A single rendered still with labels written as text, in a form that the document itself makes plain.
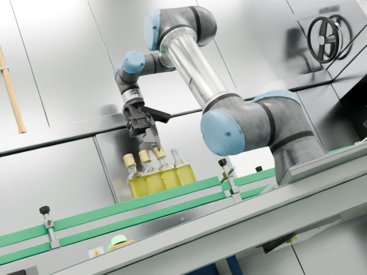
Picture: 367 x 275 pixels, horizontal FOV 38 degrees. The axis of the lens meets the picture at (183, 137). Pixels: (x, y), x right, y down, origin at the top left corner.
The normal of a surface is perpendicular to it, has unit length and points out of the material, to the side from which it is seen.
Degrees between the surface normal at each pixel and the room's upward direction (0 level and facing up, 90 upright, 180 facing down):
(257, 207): 90
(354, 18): 90
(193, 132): 90
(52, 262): 90
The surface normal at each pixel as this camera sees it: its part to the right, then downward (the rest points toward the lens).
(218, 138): -0.83, 0.29
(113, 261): -0.01, -0.36
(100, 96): 0.27, -0.44
